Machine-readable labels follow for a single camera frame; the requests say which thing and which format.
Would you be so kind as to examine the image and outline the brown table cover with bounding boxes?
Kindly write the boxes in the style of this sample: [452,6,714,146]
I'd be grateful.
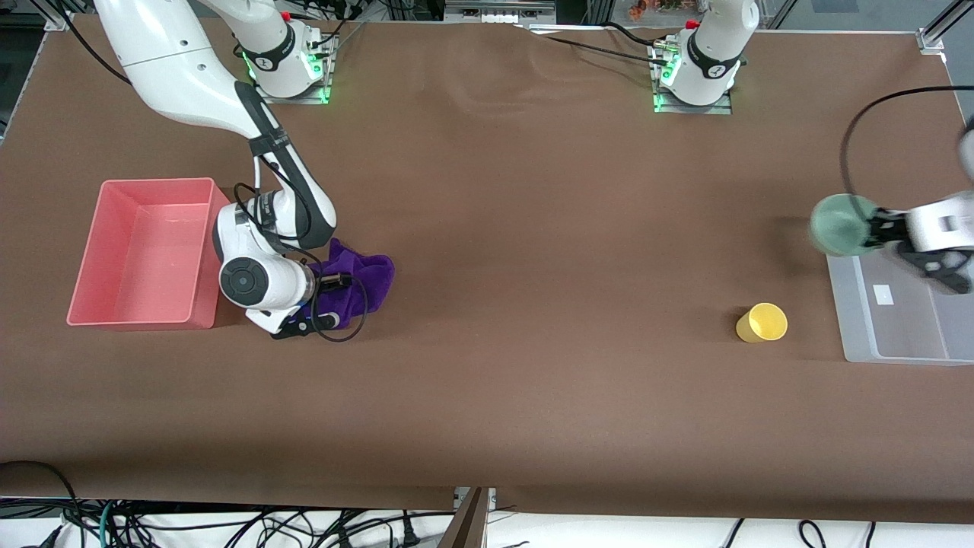
[0,14,974,524]

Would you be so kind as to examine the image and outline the purple cloth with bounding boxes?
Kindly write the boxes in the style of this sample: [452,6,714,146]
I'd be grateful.
[308,238,396,331]

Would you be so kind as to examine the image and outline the grey power strip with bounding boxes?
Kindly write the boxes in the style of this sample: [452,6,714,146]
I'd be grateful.
[445,0,556,24]

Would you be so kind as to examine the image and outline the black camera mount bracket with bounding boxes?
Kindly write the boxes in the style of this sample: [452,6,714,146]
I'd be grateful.
[898,245,974,295]
[270,311,337,341]

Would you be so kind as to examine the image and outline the translucent white plastic bin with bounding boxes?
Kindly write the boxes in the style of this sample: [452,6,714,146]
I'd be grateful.
[824,251,974,366]

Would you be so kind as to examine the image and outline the pale green bowl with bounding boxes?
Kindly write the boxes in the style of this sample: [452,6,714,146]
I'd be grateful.
[808,193,881,256]

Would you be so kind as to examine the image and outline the yellow cup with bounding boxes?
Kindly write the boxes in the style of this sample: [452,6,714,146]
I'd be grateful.
[735,302,788,343]

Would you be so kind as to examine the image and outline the thick black floor cable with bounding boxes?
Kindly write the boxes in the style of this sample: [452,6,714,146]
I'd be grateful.
[0,460,81,530]

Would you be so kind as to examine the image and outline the brown wooden board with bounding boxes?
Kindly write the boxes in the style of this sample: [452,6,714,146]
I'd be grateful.
[438,487,489,548]

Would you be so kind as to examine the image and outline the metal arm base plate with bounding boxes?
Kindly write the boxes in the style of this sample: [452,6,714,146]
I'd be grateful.
[652,42,734,115]
[259,34,333,105]

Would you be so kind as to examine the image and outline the black left camera mount bracket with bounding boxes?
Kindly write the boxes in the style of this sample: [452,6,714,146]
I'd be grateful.
[898,245,974,295]

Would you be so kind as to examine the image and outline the pink plastic bin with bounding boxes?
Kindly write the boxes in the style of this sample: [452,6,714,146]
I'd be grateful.
[66,177,233,330]

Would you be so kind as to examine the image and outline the black right camera mount bracket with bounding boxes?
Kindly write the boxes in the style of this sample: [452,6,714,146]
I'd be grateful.
[270,311,337,341]

